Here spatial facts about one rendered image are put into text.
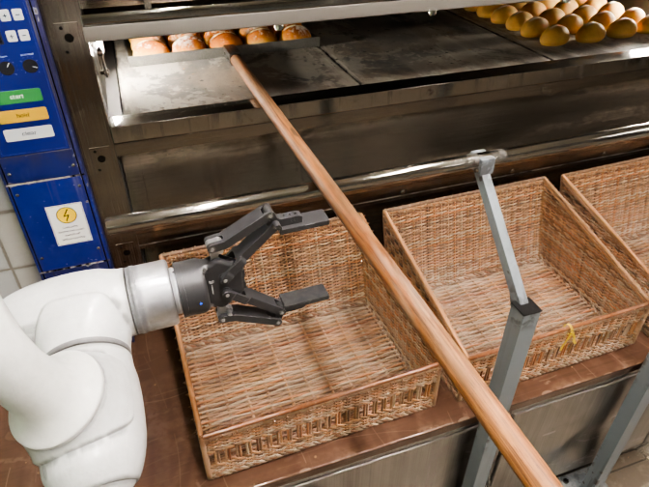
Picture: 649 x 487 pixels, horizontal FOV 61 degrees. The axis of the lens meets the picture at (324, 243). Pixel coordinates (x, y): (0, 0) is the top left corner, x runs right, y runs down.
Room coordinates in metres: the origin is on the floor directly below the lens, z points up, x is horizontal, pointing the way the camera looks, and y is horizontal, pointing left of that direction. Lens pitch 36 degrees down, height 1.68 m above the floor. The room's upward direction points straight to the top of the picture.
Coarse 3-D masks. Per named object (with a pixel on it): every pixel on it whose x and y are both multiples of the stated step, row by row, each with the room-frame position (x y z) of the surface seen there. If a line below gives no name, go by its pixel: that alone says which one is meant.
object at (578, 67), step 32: (544, 64) 1.51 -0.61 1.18; (576, 64) 1.51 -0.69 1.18; (608, 64) 1.54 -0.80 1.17; (640, 64) 1.58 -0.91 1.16; (288, 96) 1.28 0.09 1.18; (320, 96) 1.28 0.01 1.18; (352, 96) 1.28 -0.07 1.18; (384, 96) 1.31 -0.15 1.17; (416, 96) 1.34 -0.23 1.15; (448, 96) 1.37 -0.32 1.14; (128, 128) 1.11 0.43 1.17; (160, 128) 1.13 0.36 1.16; (192, 128) 1.15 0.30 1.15; (224, 128) 1.18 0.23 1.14
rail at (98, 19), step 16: (256, 0) 1.07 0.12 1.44; (272, 0) 1.08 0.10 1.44; (288, 0) 1.09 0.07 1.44; (304, 0) 1.10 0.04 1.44; (320, 0) 1.11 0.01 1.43; (336, 0) 1.12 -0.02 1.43; (352, 0) 1.13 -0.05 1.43; (368, 0) 1.14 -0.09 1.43; (384, 0) 1.15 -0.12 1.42; (80, 16) 0.97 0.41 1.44; (96, 16) 0.97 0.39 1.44; (112, 16) 0.98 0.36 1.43; (128, 16) 0.99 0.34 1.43; (144, 16) 1.00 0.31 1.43; (160, 16) 1.01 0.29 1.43; (176, 16) 1.02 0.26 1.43; (192, 16) 1.02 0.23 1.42
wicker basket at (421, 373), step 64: (192, 256) 1.09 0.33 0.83; (256, 256) 1.14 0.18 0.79; (320, 256) 1.19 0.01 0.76; (320, 320) 1.12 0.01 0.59; (384, 320) 1.08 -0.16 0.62; (192, 384) 0.89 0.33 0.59; (256, 384) 0.89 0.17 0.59; (320, 384) 0.89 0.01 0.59; (384, 384) 0.78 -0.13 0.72; (256, 448) 0.68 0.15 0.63
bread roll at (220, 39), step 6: (216, 36) 1.60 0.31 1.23; (222, 36) 1.60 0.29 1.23; (228, 36) 1.60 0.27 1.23; (234, 36) 1.61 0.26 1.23; (210, 42) 1.60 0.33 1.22; (216, 42) 1.59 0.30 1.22; (222, 42) 1.59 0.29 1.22; (228, 42) 1.59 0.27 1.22; (234, 42) 1.60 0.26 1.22; (240, 42) 1.61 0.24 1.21
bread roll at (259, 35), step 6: (252, 30) 1.65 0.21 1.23; (258, 30) 1.64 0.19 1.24; (264, 30) 1.64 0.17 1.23; (270, 30) 1.66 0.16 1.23; (246, 36) 1.64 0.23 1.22; (252, 36) 1.63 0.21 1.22; (258, 36) 1.63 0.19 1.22; (264, 36) 1.63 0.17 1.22; (270, 36) 1.64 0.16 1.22; (246, 42) 1.62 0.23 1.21; (252, 42) 1.62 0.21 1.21; (258, 42) 1.62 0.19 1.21; (264, 42) 1.62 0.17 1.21
